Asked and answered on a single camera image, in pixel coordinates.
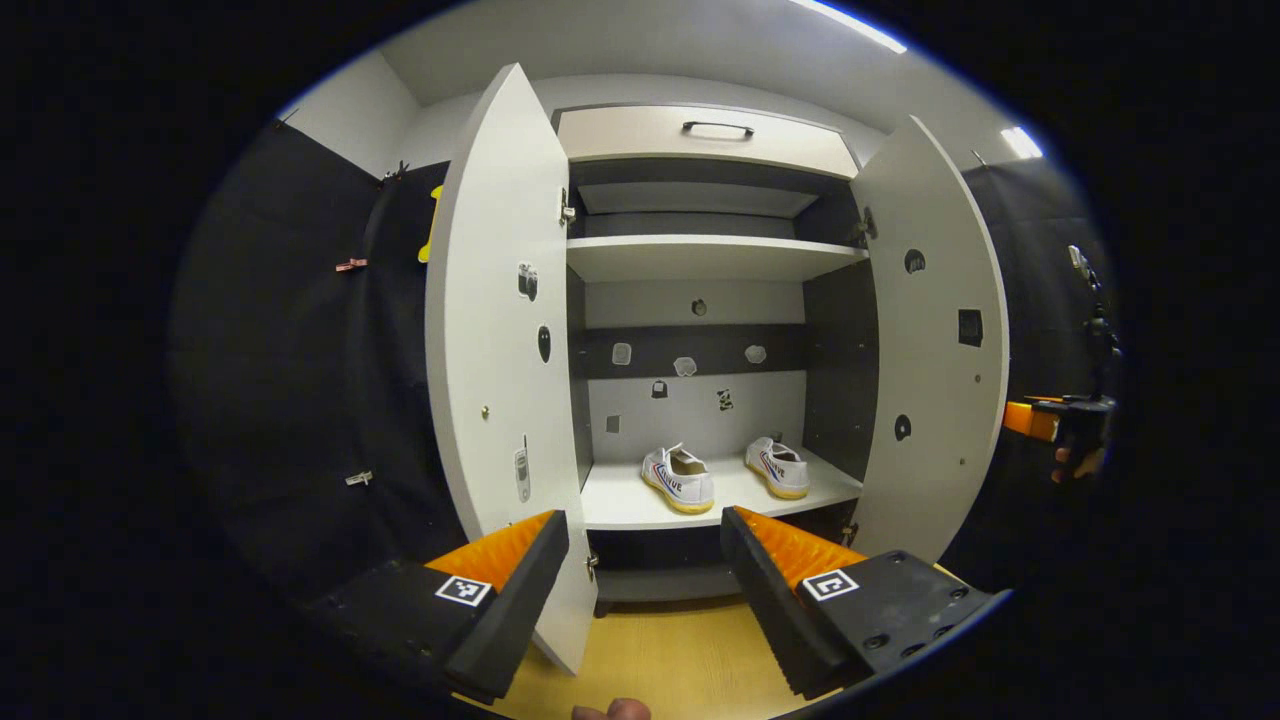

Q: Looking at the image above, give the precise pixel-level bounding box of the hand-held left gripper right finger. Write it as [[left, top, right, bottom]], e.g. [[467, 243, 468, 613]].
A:
[[720, 505, 1001, 701]]

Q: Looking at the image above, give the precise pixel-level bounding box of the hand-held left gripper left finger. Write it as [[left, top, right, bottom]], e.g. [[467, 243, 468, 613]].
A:
[[300, 508, 571, 706]]

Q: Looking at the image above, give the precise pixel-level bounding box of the white shoe cabinet door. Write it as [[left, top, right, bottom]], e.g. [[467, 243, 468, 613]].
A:
[[425, 63, 599, 678], [848, 115, 1011, 566]]

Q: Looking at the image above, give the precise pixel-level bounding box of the white canvas shoe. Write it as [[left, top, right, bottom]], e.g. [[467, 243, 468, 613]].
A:
[[641, 443, 716, 515], [745, 436, 811, 501]]

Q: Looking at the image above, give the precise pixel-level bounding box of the white shoe cabinet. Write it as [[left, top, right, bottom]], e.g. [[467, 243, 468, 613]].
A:
[[555, 103, 881, 616]]

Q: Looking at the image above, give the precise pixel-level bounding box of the white cabinet shelf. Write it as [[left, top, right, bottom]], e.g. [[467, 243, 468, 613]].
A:
[[580, 448, 864, 532], [565, 235, 871, 284]]

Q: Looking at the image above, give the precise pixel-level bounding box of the white cabinet drawer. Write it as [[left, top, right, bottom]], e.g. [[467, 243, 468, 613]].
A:
[[556, 105, 861, 181]]

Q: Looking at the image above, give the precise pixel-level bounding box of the black backdrop cloth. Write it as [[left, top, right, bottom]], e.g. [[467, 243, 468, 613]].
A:
[[170, 120, 1121, 601]]

